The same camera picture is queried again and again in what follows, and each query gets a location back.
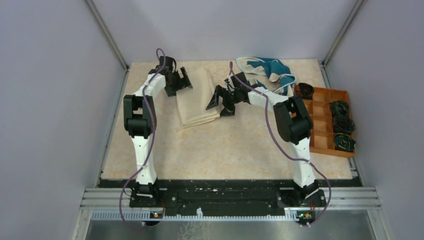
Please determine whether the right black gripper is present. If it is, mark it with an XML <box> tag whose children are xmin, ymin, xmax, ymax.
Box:
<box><xmin>206</xmin><ymin>85</ymin><xmax>241</xmax><ymax>119</ymax></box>

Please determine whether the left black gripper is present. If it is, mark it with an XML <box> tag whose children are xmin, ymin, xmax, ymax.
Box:
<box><xmin>164</xmin><ymin>67</ymin><xmax>192</xmax><ymax>97</ymax></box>

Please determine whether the beige cloth drape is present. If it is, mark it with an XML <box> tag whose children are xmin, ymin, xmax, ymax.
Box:
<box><xmin>176</xmin><ymin>67</ymin><xmax>220</xmax><ymax>128</ymax></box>

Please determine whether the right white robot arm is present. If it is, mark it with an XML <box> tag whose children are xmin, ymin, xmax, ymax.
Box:
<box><xmin>206</xmin><ymin>72</ymin><xmax>319</xmax><ymax>206</ymax></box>

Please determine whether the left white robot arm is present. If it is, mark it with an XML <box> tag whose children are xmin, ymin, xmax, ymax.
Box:
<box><xmin>123</xmin><ymin>56</ymin><xmax>192</xmax><ymax>207</ymax></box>

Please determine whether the blue and beige cloth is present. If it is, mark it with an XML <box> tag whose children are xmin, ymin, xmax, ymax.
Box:
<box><xmin>235</xmin><ymin>57</ymin><xmax>296</xmax><ymax>96</ymax></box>

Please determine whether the black rolled item top-left compartment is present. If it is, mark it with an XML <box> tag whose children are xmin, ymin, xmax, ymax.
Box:
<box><xmin>296</xmin><ymin>82</ymin><xmax>315</xmax><ymax>100</ymax></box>

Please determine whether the orange compartment tray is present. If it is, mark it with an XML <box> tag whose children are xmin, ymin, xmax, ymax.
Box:
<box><xmin>302</xmin><ymin>86</ymin><xmax>356</xmax><ymax>158</ymax></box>

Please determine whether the black green rolled item upper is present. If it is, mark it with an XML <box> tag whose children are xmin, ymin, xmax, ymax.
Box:
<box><xmin>329</xmin><ymin>100</ymin><xmax>350</xmax><ymax>117</ymax></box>

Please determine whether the black green rolled item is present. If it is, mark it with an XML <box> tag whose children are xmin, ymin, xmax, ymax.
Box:
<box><xmin>333</xmin><ymin>133</ymin><xmax>356</xmax><ymax>153</ymax></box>
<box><xmin>329</xmin><ymin>100</ymin><xmax>350</xmax><ymax>117</ymax></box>

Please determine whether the black rolled item middle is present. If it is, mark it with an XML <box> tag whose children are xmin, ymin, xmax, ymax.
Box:
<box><xmin>332</xmin><ymin>115</ymin><xmax>355</xmax><ymax>135</ymax></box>

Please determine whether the black green rolled item lower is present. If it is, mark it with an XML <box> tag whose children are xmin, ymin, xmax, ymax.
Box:
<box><xmin>333</xmin><ymin>133</ymin><xmax>356</xmax><ymax>153</ymax></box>

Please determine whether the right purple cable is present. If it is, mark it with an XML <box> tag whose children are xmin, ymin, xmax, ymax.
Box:
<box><xmin>229</xmin><ymin>61</ymin><xmax>333</xmax><ymax>228</ymax></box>

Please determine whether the purple cable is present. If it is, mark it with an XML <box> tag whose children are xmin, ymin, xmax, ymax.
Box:
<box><xmin>118</xmin><ymin>47</ymin><xmax>167</xmax><ymax>233</ymax></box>
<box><xmin>229</xmin><ymin>61</ymin><xmax>333</xmax><ymax>228</ymax></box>

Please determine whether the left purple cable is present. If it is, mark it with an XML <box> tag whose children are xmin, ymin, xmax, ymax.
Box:
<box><xmin>118</xmin><ymin>47</ymin><xmax>167</xmax><ymax>233</ymax></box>

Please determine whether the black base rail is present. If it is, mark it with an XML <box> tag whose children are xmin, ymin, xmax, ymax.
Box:
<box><xmin>98</xmin><ymin>178</ymin><xmax>362</xmax><ymax>220</ymax></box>

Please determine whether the aluminium frame rail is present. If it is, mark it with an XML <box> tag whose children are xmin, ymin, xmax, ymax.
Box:
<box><xmin>80</xmin><ymin>187</ymin><xmax>382</xmax><ymax>222</ymax></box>

